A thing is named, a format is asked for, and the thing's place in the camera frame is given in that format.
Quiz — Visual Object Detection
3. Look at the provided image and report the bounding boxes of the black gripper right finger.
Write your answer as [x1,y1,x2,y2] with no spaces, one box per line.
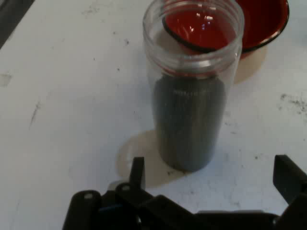
[272,154,307,230]

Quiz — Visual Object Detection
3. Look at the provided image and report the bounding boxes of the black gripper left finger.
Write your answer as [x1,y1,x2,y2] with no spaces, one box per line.
[62,157,198,230]

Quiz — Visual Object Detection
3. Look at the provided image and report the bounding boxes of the clear jar with black granules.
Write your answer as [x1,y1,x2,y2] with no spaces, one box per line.
[142,0,245,173]

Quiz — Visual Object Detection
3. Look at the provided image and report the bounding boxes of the red bowl with black rim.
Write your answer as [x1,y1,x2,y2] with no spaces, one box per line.
[163,0,290,60]

